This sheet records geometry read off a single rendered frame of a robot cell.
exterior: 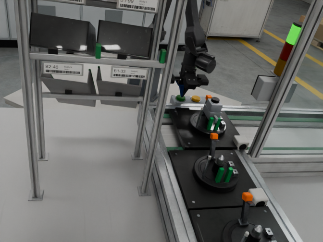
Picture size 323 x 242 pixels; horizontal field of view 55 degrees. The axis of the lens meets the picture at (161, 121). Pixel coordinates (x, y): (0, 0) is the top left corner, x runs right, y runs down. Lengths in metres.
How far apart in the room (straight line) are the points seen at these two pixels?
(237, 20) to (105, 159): 4.71
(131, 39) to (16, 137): 0.63
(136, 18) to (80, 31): 3.44
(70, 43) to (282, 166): 0.85
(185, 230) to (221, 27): 4.81
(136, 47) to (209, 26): 4.57
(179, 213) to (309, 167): 0.62
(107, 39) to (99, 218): 0.50
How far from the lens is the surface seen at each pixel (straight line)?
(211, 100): 1.11
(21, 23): 0.71
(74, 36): 0.76
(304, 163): 1.27
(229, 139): 1.15
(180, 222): 0.83
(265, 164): 1.18
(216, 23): 5.37
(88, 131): 1.23
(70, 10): 4.00
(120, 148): 1.16
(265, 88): 1.00
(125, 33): 0.78
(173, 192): 0.91
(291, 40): 0.97
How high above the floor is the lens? 1.60
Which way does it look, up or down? 33 degrees down
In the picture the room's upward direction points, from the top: 12 degrees clockwise
